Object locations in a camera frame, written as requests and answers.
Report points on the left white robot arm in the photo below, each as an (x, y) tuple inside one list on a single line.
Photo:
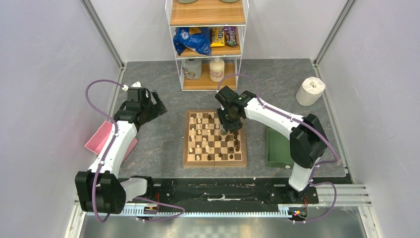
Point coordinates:
[(99, 188)]

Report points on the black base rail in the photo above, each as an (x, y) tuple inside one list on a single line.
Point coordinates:
[(225, 195)]

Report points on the blue snack bag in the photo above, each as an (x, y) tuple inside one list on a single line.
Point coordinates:
[(197, 39)]

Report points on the grey bottle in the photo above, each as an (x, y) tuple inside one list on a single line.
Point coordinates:
[(192, 68)]

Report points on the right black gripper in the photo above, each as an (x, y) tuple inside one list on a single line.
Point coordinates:
[(234, 127)]

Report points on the white wire wooden shelf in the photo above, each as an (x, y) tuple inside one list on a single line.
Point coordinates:
[(209, 13)]

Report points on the brown candy bag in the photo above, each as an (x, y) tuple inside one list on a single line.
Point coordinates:
[(230, 36)]

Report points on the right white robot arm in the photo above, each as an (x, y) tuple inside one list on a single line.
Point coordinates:
[(307, 139)]

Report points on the pink tray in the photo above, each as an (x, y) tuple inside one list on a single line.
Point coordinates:
[(98, 140)]

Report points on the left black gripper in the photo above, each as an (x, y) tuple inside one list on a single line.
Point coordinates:
[(158, 106)]

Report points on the cream bottle pink lettering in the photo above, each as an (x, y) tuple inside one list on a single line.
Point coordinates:
[(217, 67)]

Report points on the wooden chess board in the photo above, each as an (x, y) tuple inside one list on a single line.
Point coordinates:
[(207, 145)]

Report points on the white paper towel roll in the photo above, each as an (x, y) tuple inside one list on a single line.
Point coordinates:
[(310, 91)]

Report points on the yellow candy bag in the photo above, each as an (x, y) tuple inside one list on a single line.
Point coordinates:
[(217, 37)]

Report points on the green tray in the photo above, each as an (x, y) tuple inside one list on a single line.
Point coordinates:
[(277, 150)]

